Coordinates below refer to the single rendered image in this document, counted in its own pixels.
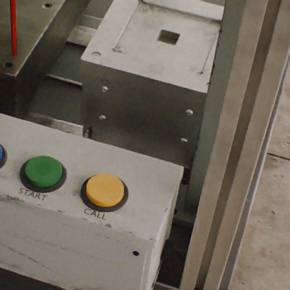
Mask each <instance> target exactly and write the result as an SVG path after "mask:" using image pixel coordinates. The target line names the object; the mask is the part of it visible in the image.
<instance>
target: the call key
mask: <svg viewBox="0 0 290 290"><path fill-rule="evenodd" d="M86 196H87V198H88V200H90V202H91V203H92V204H94V205H96V206H115V205H117V204H118V203H120V202H121V200H122V199H123V196H124V185H123V184H122V182H121V181H120V180H119V179H118V178H117V177H115V176H114V175H111V174H107V173H101V174H98V175H95V176H93V177H92V178H90V180H89V182H88V183H87V186H86Z"/></svg>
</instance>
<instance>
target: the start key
mask: <svg viewBox="0 0 290 290"><path fill-rule="evenodd" d="M61 177H62V167H61V164H60V163H59V162H58V161H57V160H56V159H55V158H53V157H49V156H38V157H33V158H31V159H30V160H29V161H28V162H27V164H26V166H25V179H26V181H28V182H29V183H30V184H31V185H32V186H35V187H39V188H48V187H51V186H53V185H55V184H56V183H58V182H59V181H60V180H61Z"/></svg>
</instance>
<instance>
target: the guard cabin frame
mask: <svg viewBox="0 0 290 290"><path fill-rule="evenodd" d="M289 52H290V0H245V4H244V8H243V12H242V16H241V21H240V28H239V31H238V36H237V39H236V44H235V47H234V55H233V58H232V63H231V66H230V71H229V75H228V78H227V86H226V89H225V94H224V97H223V101H222V105H221V110H220V113H219V121H218V123H217V129H216V133H215V137H214V141H213V145H212V149H211V153H210V158H209V164H208V168H207V171H206V177H205V181H204V185H203V189H202V192H201V197H200V200H199V205H198V208H197V214H196V219H195V224H194V229H193V232H192V237H191V240H190V245H189V248H188V253H187V256H186V261H185V264H184V269H183V274H182V277H181V282H180V284H179V289H180V290H194V288H198V289H200V290H218V289H219V284H220V281H221V278H222V276H223V271H224V270H225V266H226V263H227V260H228V257H229V254H230V250H231V248H232V244H233V241H234V236H235V233H236V230H237V227H238V223H239V220H240V217H241V213H242V211H243V207H244V205H245V201H246V198H247V193H248V191H249V187H250V185H251V181H252V177H253V175H254V171H255V168H256V165H257V160H258V156H259V154H260V150H261V148H262V144H263V141H264V138H265V134H266V130H267V126H268V123H269V121H270V117H271V114H272V112H273V108H274V103H275V100H276V96H277V93H278V90H279V87H280V84H281V79H282V75H283V73H284V70H285V66H286V63H287V58H288V55H289Z"/></svg>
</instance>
